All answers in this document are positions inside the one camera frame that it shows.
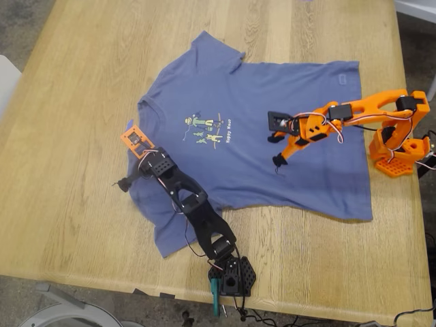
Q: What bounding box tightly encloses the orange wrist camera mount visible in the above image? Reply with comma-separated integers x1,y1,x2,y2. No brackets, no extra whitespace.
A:
119,124,157,160

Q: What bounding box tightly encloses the white chair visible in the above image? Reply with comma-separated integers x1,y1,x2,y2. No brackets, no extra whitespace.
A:
394,0,436,102
0,54,23,120

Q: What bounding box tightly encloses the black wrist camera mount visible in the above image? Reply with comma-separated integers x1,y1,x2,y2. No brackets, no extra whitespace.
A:
267,110,294,133

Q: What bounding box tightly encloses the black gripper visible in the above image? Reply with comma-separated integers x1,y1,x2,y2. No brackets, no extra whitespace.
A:
117,147,170,193

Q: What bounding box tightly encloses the green table clamp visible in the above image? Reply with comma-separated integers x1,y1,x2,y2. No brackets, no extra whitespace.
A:
210,278,222,318

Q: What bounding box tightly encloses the blue printed T-shirt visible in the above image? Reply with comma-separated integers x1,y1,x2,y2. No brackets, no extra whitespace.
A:
126,30,373,258

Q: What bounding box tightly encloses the black power cable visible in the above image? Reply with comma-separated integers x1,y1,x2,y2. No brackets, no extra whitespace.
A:
233,295,321,327

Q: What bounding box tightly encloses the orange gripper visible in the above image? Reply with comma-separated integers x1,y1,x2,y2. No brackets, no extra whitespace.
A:
267,110,343,168

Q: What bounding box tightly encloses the grey plastic chair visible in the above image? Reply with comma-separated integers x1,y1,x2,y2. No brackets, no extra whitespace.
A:
18,282,144,327

